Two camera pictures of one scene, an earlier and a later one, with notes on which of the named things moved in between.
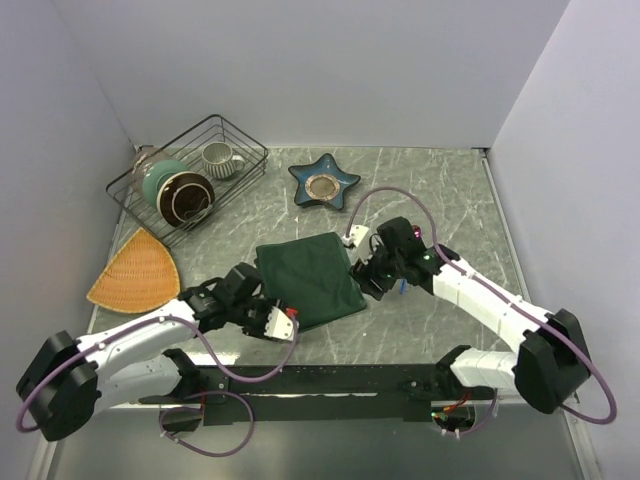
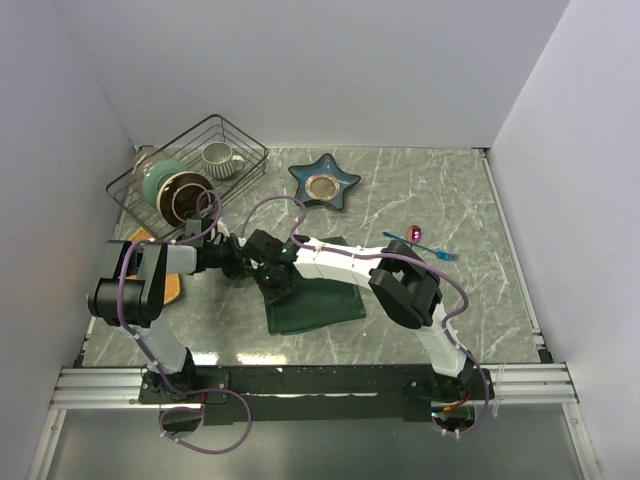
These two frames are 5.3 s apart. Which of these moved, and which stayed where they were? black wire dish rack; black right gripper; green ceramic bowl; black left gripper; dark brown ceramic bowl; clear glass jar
Moved: black right gripper; black left gripper
Stayed: green ceramic bowl; clear glass jar; dark brown ceramic bowl; black wire dish rack
